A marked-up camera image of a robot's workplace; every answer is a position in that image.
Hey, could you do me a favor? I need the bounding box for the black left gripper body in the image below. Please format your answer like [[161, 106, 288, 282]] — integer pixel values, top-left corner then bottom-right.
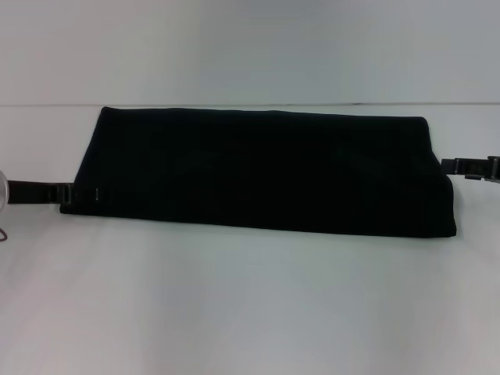
[[6, 179, 63, 205]]

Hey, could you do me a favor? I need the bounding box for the black shirt with white print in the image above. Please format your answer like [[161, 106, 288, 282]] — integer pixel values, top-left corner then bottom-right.
[[59, 105, 459, 238]]

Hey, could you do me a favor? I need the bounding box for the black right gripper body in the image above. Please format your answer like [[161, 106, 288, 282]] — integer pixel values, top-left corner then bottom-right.
[[486, 155, 500, 184]]

